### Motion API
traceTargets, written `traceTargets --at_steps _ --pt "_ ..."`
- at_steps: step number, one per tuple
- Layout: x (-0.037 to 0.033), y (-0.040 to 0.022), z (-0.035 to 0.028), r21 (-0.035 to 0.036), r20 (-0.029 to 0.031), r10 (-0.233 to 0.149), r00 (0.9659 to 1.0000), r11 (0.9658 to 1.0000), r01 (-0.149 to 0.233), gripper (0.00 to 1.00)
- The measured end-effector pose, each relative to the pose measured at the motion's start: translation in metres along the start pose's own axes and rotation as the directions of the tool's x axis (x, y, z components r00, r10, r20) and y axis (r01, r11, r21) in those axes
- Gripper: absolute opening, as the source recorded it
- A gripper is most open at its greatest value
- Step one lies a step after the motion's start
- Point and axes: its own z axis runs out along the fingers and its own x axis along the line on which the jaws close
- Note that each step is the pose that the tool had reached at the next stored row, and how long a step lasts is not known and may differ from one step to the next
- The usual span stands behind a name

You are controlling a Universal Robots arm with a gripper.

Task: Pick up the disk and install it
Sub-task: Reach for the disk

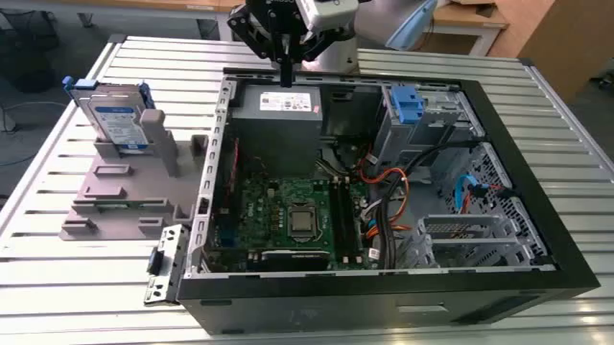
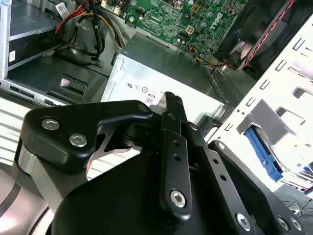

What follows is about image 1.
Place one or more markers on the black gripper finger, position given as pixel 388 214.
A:
pixel 326 41
pixel 251 32

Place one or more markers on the hard disk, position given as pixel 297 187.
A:
pixel 118 122

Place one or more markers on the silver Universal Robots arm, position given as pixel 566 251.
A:
pixel 344 57

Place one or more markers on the grey metal disk bay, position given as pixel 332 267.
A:
pixel 474 240

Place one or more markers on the blue plastic drive latch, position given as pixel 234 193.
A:
pixel 405 104

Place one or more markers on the grey power supply unit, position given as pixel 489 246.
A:
pixel 278 143

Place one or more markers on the grey metal drive cage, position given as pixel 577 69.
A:
pixel 422 133

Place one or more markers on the green motherboard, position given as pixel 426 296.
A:
pixel 263 194

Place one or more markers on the black CPU socket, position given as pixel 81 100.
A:
pixel 302 205

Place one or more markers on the grey plastic parts rack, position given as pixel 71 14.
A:
pixel 145 179

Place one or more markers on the black mesh waste basket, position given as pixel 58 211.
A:
pixel 29 72

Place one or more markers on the black RAM slot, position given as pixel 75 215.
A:
pixel 352 215
pixel 340 215

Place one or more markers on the brown wooden cabinet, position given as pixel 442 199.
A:
pixel 566 43

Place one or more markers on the silver CPU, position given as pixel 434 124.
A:
pixel 302 221

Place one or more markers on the green RAM stick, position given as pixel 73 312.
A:
pixel 118 205

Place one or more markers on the black graphics card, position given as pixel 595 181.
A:
pixel 293 260

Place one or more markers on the blue VGA connector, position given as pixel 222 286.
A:
pixel 155 260

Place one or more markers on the black open PC case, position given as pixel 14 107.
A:
pixel 336 309

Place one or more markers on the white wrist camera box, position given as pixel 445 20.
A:
pixel 326 14

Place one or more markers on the wooden desk white frame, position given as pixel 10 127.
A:
pixel 470 19
pixel 158 4

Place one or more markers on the metal expansion slot bracket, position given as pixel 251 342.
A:
pixel 175 258

